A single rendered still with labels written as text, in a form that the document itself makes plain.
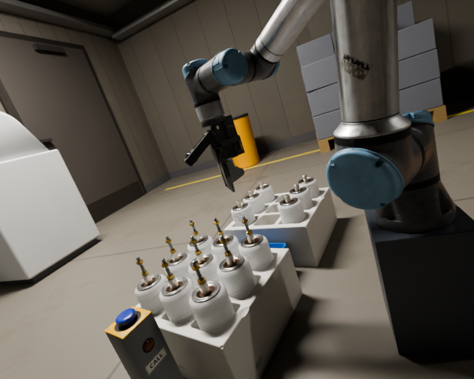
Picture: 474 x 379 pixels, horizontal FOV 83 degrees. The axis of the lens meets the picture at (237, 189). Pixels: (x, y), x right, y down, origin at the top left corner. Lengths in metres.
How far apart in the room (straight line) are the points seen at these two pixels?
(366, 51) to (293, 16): 0.27
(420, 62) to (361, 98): 2.67
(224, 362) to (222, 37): 4.03
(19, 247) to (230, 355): 1.89
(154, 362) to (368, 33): 0.68
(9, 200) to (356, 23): 2.24
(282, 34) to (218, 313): 0.66
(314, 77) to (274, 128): 1.36
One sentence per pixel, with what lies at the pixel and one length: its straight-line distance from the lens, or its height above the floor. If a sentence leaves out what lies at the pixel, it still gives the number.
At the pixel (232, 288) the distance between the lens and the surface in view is 0.77.
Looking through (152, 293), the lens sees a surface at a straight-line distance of 0.85.
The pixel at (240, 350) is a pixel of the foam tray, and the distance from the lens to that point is 0.72.
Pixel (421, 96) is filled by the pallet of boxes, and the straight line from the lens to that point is 3.13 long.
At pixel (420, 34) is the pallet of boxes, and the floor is 0.80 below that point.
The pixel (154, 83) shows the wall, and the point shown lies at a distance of 4.79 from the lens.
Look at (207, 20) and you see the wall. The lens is 4.43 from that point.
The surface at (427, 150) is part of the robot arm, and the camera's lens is 0.60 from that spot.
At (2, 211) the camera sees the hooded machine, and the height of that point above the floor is 0.54.
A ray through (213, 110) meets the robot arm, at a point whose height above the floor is 0.66.
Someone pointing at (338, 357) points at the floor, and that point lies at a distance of 0.82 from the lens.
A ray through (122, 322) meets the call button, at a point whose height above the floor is 0.33.
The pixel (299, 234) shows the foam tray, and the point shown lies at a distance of 1.05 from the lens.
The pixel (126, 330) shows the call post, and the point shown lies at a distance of 0.61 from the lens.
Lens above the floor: 0.62
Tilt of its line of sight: 14 degrees down
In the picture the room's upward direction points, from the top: 19 degrees counter-clockwise
